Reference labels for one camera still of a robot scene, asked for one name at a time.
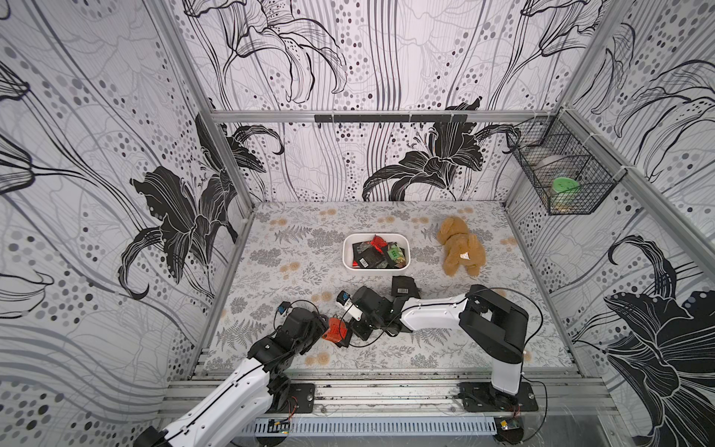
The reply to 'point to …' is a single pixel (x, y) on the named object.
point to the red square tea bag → (379, 242)
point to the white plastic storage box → (349, 239)
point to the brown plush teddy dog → (462, 248)
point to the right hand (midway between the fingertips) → (353, 320)
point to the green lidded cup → (565, 195)
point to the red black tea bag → (336, 331)
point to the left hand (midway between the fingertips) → (328, 328)
